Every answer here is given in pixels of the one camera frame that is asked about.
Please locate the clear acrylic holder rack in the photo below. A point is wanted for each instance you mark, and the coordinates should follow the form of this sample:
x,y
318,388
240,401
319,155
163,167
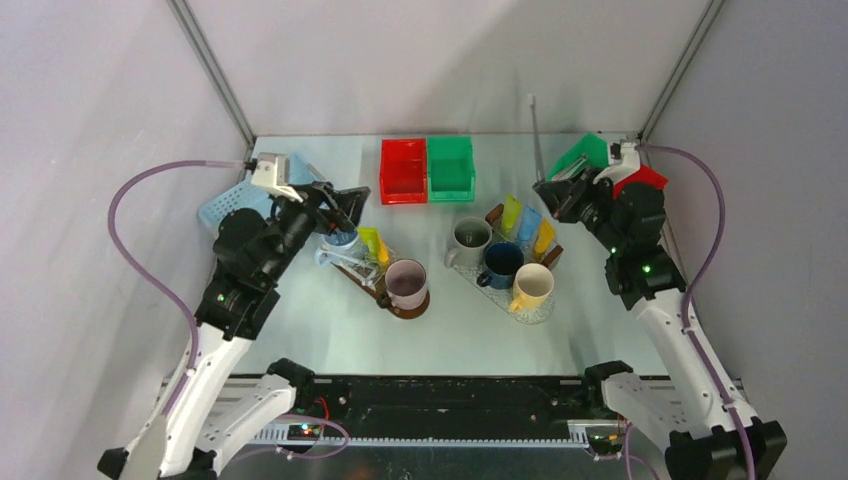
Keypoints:
x,y
379,287

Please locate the red toothpaste bin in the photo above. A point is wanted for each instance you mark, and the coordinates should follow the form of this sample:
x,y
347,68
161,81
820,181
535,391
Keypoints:
x,y
644,175

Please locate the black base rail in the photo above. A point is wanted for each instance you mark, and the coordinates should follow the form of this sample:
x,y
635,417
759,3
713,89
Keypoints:
x,y
452,408

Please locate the clear glass oval tray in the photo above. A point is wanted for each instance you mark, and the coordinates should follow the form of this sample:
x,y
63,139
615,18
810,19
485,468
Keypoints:
x,y
503,298

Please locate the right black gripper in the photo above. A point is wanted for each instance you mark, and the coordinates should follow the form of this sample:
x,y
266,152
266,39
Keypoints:
x,y
562,197

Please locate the brown ended acrylic rack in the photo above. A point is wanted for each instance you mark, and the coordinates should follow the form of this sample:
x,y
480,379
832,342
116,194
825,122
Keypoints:
x,y
553,255

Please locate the grey toothbrush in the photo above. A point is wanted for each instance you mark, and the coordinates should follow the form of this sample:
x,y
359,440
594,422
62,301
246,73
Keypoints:
x,y
538,158

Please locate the light blue mug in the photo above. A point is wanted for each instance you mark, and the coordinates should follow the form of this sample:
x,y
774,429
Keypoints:
x,y
344,242

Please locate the light blue toothbrush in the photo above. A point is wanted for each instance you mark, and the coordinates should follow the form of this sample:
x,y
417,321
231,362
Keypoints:
x,y
363,271

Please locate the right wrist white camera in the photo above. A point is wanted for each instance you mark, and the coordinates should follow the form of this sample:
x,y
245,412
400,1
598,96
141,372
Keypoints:
x,y
623,161

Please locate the mauve pink mug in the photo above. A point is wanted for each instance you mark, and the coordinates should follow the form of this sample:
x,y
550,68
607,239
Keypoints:
x,y
406,284

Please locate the grey mug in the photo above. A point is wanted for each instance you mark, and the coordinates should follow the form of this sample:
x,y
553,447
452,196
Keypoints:
x,y
469,239

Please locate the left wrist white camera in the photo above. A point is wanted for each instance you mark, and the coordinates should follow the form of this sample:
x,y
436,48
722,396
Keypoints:
x,y
271,174

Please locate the light blue plastic basket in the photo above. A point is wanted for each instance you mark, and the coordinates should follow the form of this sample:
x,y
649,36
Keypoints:
x,y
246,195

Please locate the wrist white camera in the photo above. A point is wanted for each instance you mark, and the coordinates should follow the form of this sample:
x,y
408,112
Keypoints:
x,y
271,174
623,161

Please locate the cream yellow mug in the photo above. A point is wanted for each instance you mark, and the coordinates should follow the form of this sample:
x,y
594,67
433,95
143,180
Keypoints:
x,y
533,284

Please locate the green plastic bin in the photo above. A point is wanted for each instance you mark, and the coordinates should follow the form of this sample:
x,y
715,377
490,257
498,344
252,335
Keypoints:
x,y
451,171

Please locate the red plastic bin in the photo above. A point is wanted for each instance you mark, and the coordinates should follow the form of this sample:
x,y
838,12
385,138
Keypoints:
x,y
403,171

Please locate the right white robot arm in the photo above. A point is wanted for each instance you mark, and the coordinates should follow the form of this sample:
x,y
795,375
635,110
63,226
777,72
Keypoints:
x,y
712,432

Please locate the dark blue mug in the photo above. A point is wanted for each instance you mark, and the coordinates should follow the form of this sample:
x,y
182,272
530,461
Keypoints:
x,y
501,262

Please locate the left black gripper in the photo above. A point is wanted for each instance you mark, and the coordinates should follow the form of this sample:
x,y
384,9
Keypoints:
x,y
345,205

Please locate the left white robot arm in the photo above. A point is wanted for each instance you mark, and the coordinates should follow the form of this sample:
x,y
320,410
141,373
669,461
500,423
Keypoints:
x,y
252,253

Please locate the green toothbrush bin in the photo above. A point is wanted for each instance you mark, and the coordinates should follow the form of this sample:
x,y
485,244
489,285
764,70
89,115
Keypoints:
x,y
590,151

